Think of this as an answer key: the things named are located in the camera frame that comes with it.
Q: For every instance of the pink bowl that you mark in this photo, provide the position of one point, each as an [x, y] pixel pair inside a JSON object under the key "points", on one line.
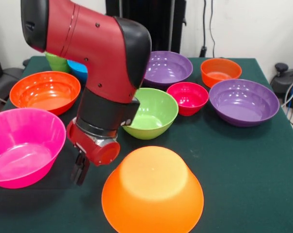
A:
{"points": [[22, 145]]}

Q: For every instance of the blue bowl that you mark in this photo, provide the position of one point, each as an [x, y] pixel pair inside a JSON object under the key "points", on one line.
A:
{"points": [[77, 69]]}

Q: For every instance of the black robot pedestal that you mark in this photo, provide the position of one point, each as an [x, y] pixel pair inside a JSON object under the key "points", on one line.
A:
{"points": [[166, 24]]}

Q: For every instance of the purple bowl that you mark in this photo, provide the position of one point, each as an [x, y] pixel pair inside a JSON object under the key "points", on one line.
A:
{"points": [[168, 68], [243, 104]]}

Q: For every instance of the small red-orange bowl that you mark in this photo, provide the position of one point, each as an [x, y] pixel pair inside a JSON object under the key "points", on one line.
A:
{"points": [[221, 72]]}

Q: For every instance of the small crimson bowl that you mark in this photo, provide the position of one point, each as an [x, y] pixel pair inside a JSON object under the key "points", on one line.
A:
{"points": [[187, 99]]}

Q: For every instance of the dark green tablecloth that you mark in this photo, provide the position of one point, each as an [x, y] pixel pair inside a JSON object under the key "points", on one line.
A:
{"points": [[246, 182]]}

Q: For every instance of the large red-orange bowl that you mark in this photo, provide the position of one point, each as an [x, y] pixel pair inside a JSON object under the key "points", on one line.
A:
{"points": [[44, 92]]}

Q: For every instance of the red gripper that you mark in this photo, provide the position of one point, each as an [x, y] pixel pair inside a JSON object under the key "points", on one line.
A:
{"points": [[98, 150]]}

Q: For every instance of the green bowl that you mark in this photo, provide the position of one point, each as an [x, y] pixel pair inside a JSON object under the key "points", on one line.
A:
{"points": [[156, 114]]}

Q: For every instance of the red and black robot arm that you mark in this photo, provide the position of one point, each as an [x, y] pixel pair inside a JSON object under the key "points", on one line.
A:
{"points": [[100, 48]]}

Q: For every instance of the green cup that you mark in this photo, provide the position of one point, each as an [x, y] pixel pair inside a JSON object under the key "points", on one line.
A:
{"points": [[56, 63]]}

